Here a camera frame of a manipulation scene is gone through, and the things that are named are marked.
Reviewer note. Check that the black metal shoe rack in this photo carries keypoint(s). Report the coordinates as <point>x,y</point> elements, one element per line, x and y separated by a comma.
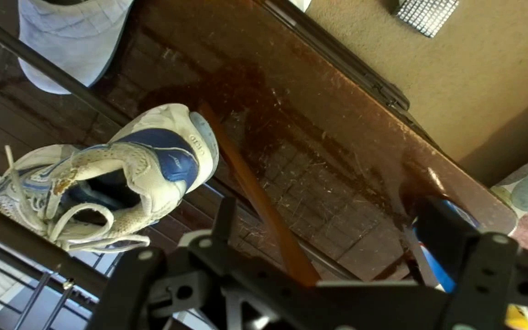
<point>32,240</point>

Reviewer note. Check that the silver cube box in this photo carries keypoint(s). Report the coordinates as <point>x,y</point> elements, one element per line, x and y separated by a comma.
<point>426,16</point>

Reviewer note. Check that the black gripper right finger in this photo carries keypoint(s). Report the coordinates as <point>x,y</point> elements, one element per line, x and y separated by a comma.
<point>485,276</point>

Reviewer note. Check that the white and blue worn sneaker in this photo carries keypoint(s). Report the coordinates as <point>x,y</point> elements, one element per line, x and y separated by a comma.
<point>155,159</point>

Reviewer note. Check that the grey slipper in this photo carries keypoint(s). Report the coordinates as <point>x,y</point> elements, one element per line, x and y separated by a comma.
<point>74,38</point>

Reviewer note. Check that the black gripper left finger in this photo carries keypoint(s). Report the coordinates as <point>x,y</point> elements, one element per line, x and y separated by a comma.
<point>129,287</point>

